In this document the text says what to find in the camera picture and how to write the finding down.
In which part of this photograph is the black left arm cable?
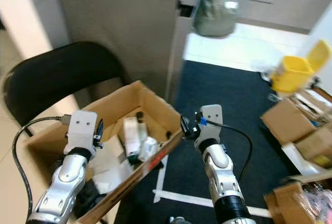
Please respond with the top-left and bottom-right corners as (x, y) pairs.
(12, 115), (73, 224)

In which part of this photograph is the pale cardboard piece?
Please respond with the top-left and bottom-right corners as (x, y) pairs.
(93, 141), (130, 193)

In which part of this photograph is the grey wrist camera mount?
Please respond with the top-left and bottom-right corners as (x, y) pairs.
(197, 105), (224, 142)
(67, 111), (99, 152)

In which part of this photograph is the small brown cardboard box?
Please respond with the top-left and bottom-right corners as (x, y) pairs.
(293, 125), (332, 169)

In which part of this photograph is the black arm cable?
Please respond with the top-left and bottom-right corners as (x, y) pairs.
(12, 115), (73, 224)
(202, 119), (254, 182)

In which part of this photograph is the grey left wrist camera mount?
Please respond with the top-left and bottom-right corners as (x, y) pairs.
(67, 111), (99, 152)

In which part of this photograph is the flat brown cardboard box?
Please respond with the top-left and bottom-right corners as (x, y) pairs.
(259, 87), (332, 149)

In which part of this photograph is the grey drawer cabinet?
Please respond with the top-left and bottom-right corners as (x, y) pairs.
(205, 0), (332, 34)

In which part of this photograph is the grey green bag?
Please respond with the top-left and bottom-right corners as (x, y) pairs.
(192, 0), (239, 38)

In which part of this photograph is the white carton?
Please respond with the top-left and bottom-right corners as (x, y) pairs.
(123, 117), (143, 157)

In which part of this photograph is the black padded chair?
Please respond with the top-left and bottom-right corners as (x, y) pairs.
(3, 41), (128, 131)

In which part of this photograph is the clear plastic bag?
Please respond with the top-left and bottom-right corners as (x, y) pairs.
(303, 183), (332, 219)

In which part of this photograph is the grey door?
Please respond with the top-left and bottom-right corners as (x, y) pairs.
(52, 0), (205, 105)

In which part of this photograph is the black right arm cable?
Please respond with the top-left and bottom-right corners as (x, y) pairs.
(202, 119), (254, 182)

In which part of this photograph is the large open cardboard box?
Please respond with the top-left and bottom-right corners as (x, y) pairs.
(26, 80), (185, 224)

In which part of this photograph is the white foam block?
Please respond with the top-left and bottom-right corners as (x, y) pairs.
(280, 144), (314, 175)

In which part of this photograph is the dark blue carpet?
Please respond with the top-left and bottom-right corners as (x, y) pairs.
(114, 61), (332, 224)

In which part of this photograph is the printed plastic wrapper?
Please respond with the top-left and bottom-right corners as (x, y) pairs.
(137, 136), (160, 162)

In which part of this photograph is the cardboard box with plastic bags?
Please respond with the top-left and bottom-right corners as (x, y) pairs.
(264, 175), (332, 224)

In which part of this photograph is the yellow plastic bin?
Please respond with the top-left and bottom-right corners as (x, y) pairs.
(270, 40), (331, 96)

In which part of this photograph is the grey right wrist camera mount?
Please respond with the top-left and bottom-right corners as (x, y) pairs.
(197, 105), (224, 142)

